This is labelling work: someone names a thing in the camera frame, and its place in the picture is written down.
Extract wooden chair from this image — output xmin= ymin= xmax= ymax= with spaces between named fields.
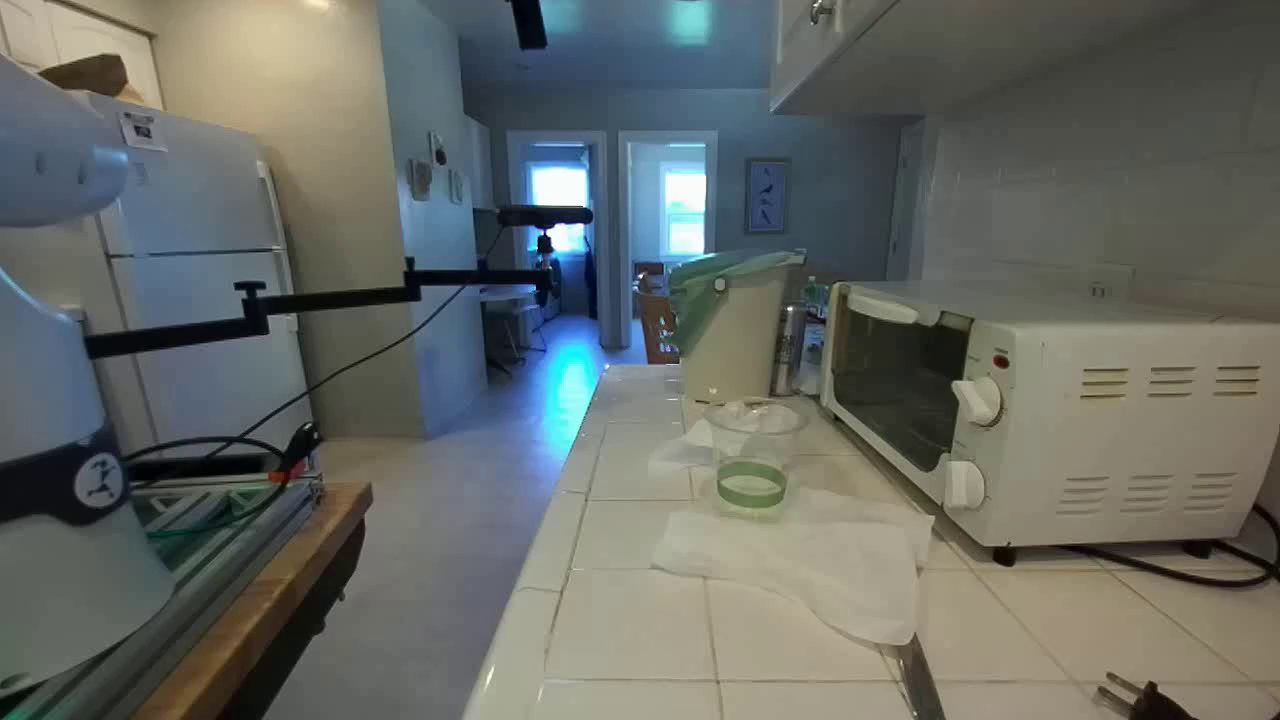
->
xmin=631 ymin=264 xmax=685 ymax=367

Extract green-lidded white appliance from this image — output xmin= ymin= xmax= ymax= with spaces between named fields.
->
xmin=664 ymin=249 xmax=813 ymax=406

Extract white bin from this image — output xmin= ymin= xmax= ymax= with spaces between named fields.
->
xmin=476 ymin=286 xmax=547 ymax=374

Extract white cloth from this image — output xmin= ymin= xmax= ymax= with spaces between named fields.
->
xmin=647 ymin=395 xmax=942 ymax=652

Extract black ceiling fixture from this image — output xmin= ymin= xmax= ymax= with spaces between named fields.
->
xmin=509 ymin=0 xmax=553 ymax=57

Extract white upper cabinet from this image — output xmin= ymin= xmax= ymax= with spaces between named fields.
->
xmin=770 ymin=0 xmax=1212 ymax=119

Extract wooden table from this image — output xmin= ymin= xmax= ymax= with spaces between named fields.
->
xmin=131 ymin=475 xmax=376 ymax=720

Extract white refrigerator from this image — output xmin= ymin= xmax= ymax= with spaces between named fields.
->
xmin=75 ymin=91 xmax=319 ymax=462

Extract white toaster oven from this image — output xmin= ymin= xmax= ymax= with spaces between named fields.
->
xmin=816 ymin=278 xmax=1280 ymax=558

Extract black power plug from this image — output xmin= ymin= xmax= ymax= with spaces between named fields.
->
xmin=1093 ymin=668 xmax=1199 ymax=720

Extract brown basket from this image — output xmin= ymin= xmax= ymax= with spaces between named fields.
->
xmin=38 ymin=52 xmax=135 ymax=106

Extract black bar-shaped camera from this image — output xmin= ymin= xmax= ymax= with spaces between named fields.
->
xmin=495 ymin=202 xmax=600 ymax=234

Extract framed blue wall picture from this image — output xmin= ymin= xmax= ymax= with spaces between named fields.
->
xmin=740 ymin=151 xmax=798 ymax=241

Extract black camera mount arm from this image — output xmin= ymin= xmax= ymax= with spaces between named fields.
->
xmin=82 ymin=256 xmax=565 ymax=363

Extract thin black camera cable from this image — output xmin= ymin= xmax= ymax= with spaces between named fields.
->
xmin=125 ymin=224 xmax=522 ymax=472

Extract thick black cable bundle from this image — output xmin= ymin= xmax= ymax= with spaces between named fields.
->
xmin=125 ymin=421 xmax=330 ymax=489

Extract aluminium frame rails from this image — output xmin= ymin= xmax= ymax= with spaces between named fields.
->
xmin=0 ymin=472 xmax=332 ymax=720

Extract black toaster oven cord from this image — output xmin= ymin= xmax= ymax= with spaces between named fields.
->
xmin=1064 ymin=501 xmax=1280 ymax=594

